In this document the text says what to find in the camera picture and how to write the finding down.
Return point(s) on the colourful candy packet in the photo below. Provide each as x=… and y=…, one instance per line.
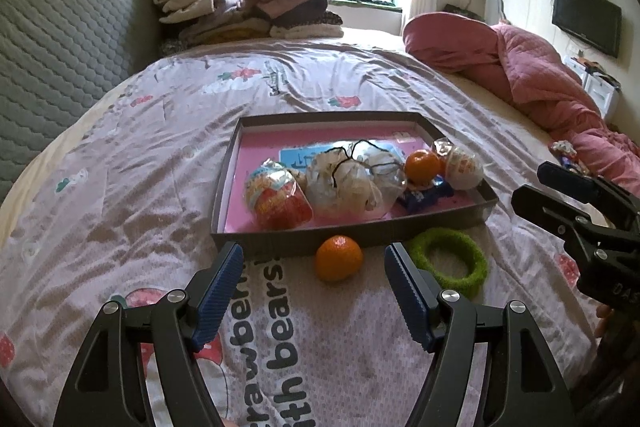
x=567, y=153

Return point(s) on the pink and blue book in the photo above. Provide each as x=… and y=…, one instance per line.
x=260, y=152

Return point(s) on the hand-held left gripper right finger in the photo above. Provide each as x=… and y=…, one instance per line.
x=407, y=297

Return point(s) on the white wrapped toy egg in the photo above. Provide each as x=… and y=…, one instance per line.
x=464, y=167

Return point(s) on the grey quilted headboard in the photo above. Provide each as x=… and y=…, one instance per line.
x=65, y=57

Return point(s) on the blue snack packet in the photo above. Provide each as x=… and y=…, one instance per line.
x=425, y=200

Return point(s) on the pile of folded clothes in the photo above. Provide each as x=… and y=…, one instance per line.
x=235, y=7

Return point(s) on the white storage drawers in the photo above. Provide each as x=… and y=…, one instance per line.
x=597, y=87

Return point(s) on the orange mandarin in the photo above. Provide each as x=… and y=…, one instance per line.
x=339, y=258
x=422, y=167

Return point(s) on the red snack packet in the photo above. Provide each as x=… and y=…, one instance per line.
x=275, y=202

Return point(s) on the pink quilt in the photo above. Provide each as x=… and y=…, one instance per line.
x=520, y=72

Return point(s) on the shallow grey cardboard box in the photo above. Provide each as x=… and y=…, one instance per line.
x=280, y=240

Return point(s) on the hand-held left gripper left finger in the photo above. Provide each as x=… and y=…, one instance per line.
x=220, y=297

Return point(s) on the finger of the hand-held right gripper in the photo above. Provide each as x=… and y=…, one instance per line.
x=547, y=209
x=567, y=176

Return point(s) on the black wall television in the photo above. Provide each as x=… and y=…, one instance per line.
x=587, y=19

